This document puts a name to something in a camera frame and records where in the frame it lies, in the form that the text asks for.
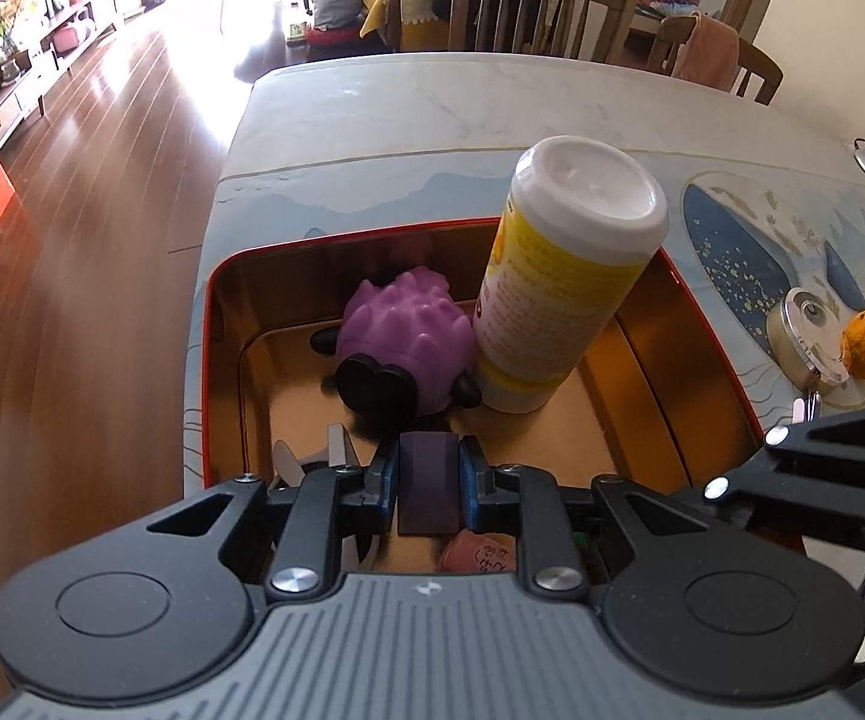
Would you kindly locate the dark purple block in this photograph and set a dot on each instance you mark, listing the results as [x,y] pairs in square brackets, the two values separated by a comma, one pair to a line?
[430,487]

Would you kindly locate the round tin with silver lid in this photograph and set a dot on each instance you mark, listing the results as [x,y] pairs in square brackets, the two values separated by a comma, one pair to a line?
[804,334]

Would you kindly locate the red tin box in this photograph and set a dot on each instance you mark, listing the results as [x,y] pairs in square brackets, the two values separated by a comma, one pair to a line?
[597,420]

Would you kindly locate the blue landscape printed table mat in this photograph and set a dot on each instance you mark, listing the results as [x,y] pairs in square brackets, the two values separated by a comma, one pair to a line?
[740,240]

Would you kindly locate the red floor cushion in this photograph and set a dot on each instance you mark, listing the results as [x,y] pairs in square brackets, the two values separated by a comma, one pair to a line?
[333,36]

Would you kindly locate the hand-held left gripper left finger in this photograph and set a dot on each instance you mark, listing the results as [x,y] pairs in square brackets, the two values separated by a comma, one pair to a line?
[381,484]

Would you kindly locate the pink bag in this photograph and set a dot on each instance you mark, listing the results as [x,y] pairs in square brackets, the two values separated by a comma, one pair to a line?
[72,36]

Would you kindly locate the pink towel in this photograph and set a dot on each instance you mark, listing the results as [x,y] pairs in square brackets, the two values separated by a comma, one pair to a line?
[706,52]

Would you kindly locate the white tv cabinet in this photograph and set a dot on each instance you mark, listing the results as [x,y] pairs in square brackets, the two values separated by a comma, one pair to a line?
[35,82]

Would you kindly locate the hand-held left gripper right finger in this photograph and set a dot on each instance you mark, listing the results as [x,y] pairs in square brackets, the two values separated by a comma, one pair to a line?
[474,487]

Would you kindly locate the white and yellow bottle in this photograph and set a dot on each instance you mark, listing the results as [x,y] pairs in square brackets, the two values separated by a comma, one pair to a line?
[560,277]

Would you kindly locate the wooden dining chair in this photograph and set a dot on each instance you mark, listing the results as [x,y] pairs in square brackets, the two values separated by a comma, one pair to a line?
[759,75]
[534,7]

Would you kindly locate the purple sheep toy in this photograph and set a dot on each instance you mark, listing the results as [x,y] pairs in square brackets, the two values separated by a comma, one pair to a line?
[410,345]

